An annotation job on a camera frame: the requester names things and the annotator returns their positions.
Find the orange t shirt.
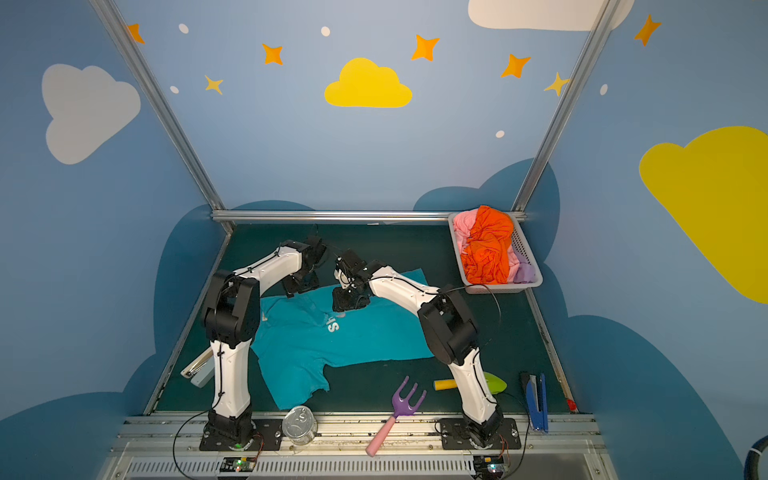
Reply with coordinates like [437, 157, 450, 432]
[460, 205, 517, 286]

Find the front aluminium rail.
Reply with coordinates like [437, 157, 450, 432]
[98, 413, 618, 479]

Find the silver tin can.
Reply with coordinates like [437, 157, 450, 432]
[282, 405, 318, 446]

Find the left aluminium frame post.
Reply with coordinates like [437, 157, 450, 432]
[90, 0, 226, 213]

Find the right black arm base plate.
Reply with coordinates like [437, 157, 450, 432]
[437, 418, 522, 451]

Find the right green circuit board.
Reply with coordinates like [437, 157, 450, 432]
[472, 456, 506, 480]

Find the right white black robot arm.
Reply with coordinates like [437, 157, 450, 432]
[332, 250, 503, 448]

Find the purple pink toy rake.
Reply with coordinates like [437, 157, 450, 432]
[365, 376, 427, 457]

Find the horizontal aluminium frame bar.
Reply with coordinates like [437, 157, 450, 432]
[211, 209, 528, 226]

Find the teal printed t shirt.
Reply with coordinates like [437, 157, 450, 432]
[251, 286, 432, 410]

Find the red tipped white pen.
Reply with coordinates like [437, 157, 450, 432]
[525, 290, 580, 414]

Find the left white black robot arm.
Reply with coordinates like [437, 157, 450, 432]
[200, 235, 327, 451]

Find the white plastic laundry basket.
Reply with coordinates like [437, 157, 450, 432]
[448, 206, 543, 295]

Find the green yellow toy trowel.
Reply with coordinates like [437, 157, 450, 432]
[433, 372, 507, 396]

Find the right aluminium frame post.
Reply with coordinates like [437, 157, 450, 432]
[511, 0, 621, 214]

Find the green circuit board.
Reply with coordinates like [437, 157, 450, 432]
[472, 456, 506, 480]
[219, 457, 257, 473]

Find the blue stapler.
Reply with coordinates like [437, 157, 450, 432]
[519, 372, 549, 433]

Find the aluminium frame post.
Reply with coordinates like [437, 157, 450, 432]
[90, 0, 226, 213]
[511, 0, 621, 214]

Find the grey white stapler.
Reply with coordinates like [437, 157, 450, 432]
[180, 347, 215, 388]

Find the left green circuit board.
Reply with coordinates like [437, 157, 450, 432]
[219, 457, 257, 473]

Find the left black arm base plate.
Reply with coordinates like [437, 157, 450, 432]
[199, 418, 283, 452]

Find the lilac t shirt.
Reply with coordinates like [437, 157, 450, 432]
[513, 262, 537, 284]

